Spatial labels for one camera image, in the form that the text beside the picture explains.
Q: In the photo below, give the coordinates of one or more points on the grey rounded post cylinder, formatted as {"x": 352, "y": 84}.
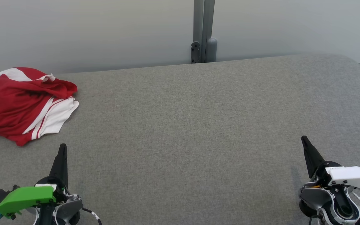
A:
{"x": 211, "y": 50}

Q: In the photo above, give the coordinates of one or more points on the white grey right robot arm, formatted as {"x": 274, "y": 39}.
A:
{"x": 320, "y": 200}

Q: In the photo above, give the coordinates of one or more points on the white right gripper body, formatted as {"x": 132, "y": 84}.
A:
{"x": 352, "y": 176}

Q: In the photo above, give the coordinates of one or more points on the grey fabric sofa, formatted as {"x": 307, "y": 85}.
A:
{"x": 183, "y": 125}

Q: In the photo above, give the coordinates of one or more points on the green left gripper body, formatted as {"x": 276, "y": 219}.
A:
{"x": 23, "y": 197}

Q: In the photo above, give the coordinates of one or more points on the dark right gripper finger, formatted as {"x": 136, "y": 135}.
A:
{"x": 317, "y": 159}
{"x": 308, "y": 159}

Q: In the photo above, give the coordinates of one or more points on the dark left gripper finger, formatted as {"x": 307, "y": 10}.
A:
{"x": 57, "y": 168}
{"x": 64, "y": 168}

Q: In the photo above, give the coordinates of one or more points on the grey metal partition post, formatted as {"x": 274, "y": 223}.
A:
{"x": 203, "y": 18}

